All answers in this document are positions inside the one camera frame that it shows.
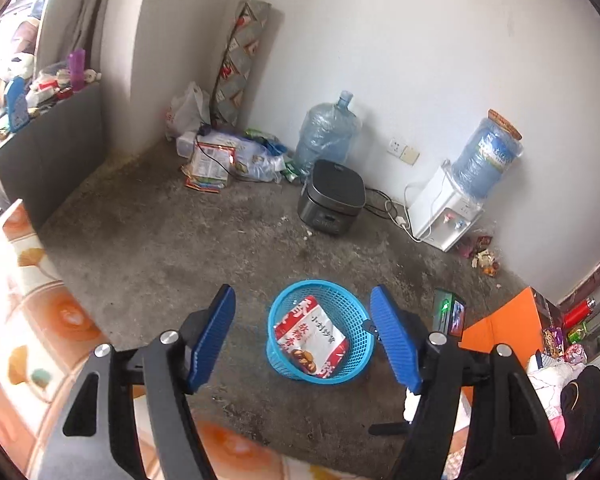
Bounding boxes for snack wrappers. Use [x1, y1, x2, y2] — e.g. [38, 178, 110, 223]
[460, 235, 501, 276]

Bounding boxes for blue labelled water jug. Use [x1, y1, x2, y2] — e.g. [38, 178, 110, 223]
[451, 109, 524, 200]

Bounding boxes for blue detergent bottle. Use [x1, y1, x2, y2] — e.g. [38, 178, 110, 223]
[5, 76, 31, 133]

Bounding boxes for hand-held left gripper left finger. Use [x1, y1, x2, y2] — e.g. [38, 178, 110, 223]
[37, 283, 237, 480]

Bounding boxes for black power cable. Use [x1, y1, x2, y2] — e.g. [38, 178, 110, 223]
[364, 188, 406, 221]

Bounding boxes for white wall outlet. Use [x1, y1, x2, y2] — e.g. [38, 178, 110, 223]
[387, 137, 421, 166]

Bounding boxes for white water dispenser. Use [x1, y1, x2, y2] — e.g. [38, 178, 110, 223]
[409, 162, 483, 253]

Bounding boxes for empty blue water jug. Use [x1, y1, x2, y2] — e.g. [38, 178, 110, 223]
[294, 90, 363, 171]

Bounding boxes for black rice cooker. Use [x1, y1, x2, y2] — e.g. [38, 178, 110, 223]
[297, 159, 367, 237]

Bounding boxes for blue plastic basket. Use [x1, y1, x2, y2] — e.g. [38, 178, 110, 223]
[266, 280, 373, 386]

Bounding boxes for purple bottle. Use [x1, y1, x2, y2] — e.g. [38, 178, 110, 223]
[67, 49, 87, 92]

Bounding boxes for red and white snack bag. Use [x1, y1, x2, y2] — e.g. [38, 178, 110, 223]
[272, 296, 351, 380]

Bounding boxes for pile of plastic packets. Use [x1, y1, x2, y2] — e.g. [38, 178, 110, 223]
[182, 127, 293, 193]

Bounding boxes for white and pink cloth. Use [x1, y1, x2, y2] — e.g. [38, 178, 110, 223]
[527, 355, 588, 441]

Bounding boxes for white plastic bag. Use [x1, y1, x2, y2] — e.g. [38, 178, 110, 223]
[167, 81, 212, 142]

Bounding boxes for red bottle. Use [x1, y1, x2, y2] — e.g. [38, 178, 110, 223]
[562, 297, 597, 328]

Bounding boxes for grey cabinet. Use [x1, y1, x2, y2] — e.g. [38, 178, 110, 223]
[0, 82, 103, 231]

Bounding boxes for black cap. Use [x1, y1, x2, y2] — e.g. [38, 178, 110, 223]
[560, 365, 600, 476]

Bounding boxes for rolled printed mat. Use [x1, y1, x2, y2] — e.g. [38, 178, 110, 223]
[210, 0, 272, 128]

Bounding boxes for orange box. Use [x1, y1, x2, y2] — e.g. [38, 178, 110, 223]
[460, 287, 543, 361]

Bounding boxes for grey curtain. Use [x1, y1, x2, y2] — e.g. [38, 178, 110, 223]
[35, 0, 153, 63]

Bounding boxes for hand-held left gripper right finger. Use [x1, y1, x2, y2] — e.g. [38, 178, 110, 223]
[370, 285, 566, 480]

